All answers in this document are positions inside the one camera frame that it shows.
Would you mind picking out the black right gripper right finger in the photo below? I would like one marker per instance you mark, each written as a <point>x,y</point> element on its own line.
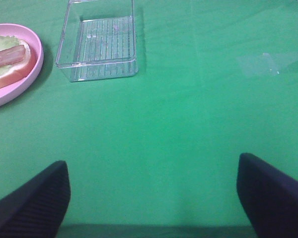
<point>268,196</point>

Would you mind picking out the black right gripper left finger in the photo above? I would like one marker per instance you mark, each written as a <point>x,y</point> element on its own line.
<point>37,208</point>

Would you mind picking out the bread slice orange crust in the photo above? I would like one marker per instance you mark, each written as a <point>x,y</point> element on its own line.
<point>21,69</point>

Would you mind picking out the red bacon strip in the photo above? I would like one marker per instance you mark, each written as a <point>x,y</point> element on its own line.
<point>12,55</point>

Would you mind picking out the green lettuce leaf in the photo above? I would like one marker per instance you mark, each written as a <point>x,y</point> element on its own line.
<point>7,42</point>

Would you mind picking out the green tablecloth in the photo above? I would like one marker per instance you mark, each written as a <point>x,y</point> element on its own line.
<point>216,78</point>

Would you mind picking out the clear plastic tray right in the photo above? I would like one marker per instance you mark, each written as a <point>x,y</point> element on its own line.
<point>98,40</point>

